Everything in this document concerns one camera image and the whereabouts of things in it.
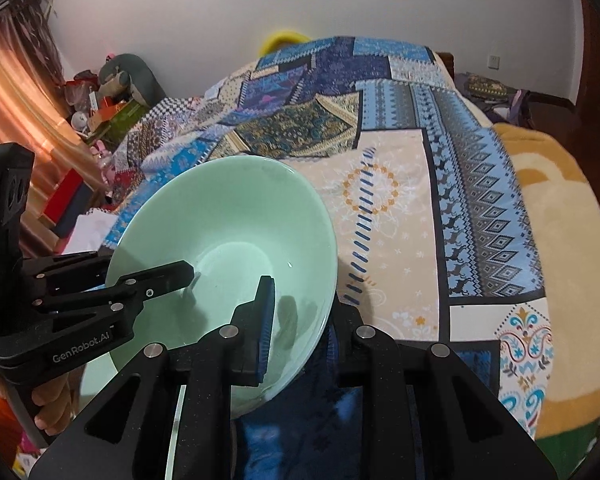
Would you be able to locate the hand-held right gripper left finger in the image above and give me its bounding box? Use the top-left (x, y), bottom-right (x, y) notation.
top-left (27, 275), bottom-right (277, 480)

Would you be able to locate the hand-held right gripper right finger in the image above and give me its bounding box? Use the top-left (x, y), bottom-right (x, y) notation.
top-left (325, 302), bottom-right (553, 480)

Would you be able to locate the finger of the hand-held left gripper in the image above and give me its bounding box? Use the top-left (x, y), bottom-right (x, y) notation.
top-left (19, 252), bottom-right (113, 295)
top-left (0, 260), bottom-right (197, 377)

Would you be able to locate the green bowl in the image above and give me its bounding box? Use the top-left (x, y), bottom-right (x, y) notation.
top-left (105, 156), bottom-right (338, 418)

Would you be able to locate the person's left hand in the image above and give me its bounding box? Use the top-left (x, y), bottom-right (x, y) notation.
top-left (30, 375), bottom-right (77, 436)

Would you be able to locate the white paper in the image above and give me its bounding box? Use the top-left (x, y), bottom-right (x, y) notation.
top-left (62, 209), bottom-right (118, 256)

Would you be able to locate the red box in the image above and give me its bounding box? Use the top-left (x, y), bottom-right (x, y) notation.
top-left (44, 167), bottom-right (83, 226)

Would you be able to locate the orange curtain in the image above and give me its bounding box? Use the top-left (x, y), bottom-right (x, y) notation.
top-left (0, 0), bottom-right (106, 241)

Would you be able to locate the pink toy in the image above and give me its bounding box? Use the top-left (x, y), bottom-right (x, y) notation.
top-left (91, 141), bottom-right (117, 186)

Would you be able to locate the green plate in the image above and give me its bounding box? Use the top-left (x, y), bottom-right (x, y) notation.
top-left (79, 355), bottom-right (186, 480)

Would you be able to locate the green box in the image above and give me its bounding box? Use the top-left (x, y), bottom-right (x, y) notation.
top-left (100, 100), bottom-right (153, 142)

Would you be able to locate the grey plush toy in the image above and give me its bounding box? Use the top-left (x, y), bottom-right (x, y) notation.
top-left (99, 53), bottom-right (167, 107)

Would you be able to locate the patchwork patterned bedsheet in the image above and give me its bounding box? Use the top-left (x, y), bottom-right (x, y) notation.
top-left (100, 35), bottom-right (553, 480)

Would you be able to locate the yellow round item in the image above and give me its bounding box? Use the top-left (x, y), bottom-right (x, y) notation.
top-left (259, 30), bottom-right (312, 55)

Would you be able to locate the pile of clothes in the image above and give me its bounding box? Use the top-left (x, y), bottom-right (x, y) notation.
top-left (454, 72), bottom-right (536, 128)

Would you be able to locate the wooden headboard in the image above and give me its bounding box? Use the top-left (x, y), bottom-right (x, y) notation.
top-left (434, 51), bottom-right (456, 83)

